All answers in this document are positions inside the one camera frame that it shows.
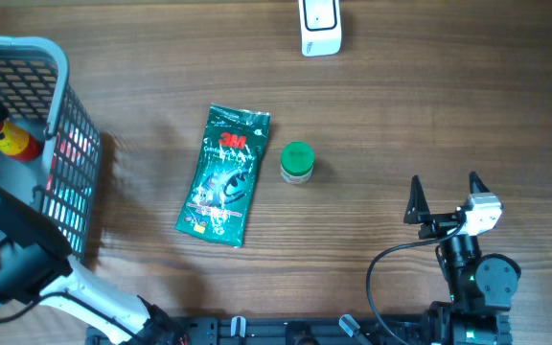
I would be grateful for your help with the grey plastic shopping basket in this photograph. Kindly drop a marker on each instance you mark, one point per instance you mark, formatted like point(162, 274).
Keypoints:
point(60, 184)

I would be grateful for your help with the green lid small jar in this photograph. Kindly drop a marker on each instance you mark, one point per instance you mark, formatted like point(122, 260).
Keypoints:
point(297, 162)

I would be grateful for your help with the red sauce bottle green cap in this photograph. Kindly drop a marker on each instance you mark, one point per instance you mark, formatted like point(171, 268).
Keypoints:
point(18, 143)

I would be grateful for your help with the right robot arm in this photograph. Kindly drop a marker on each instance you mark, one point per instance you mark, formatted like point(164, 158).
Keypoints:
point(481, 287)

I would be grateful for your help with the green 3M glove packet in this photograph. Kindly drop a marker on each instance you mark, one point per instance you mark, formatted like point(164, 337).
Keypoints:
point(219, 201)

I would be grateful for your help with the white barcode scanner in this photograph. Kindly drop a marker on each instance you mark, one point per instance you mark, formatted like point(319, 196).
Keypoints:
point(320, 24)

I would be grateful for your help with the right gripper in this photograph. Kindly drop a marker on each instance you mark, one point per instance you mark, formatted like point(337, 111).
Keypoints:
point(418, 212)

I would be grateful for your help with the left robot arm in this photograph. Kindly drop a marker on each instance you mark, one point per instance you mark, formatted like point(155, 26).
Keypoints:
point(37, 268)

